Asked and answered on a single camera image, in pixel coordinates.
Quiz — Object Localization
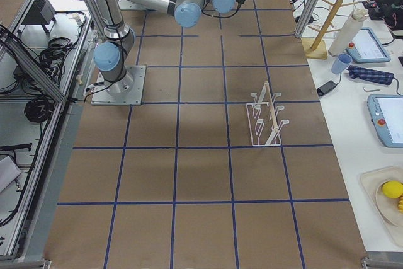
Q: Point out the blue cup on desk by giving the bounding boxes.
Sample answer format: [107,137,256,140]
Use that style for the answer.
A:
[331,53,353,74]

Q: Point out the wooden mug tree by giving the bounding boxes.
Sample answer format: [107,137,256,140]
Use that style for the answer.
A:
[301,0,356,60]

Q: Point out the white paper roll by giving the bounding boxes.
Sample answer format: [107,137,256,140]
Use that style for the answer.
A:
[328,8,368,57]

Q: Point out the black power adapter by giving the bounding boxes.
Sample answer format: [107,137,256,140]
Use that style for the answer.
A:
[316,81,338,97]

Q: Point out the upper teach pendant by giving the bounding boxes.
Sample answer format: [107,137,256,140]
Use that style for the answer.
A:
[346,27,390,63]

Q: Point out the teach pendant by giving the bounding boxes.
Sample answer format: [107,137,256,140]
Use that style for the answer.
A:
[367,94,403,148]
[346,27,390,63]

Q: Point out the folded plaid umbrella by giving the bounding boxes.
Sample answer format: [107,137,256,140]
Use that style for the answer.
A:
[348,66,394,86]

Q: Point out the lower teach pendant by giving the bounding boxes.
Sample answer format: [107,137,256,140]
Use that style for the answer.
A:
[367,94,403,148]

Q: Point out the grey electronics box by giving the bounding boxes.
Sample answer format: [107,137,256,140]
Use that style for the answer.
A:
[21,0,55,27]

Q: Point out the yellow toy lemon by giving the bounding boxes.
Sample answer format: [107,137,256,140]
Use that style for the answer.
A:
[382,180,403,198]

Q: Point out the beige tray with plate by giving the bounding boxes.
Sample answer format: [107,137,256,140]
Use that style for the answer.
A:
[360,166,402,247]

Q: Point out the white wire cup rack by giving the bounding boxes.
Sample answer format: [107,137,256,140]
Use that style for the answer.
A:
[246,81,290,147]

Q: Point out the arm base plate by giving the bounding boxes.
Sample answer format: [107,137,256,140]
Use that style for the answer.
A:
[91,65,147,106]

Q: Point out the coiled black cables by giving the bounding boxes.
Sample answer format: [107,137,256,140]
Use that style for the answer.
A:
[24,95,53,124]

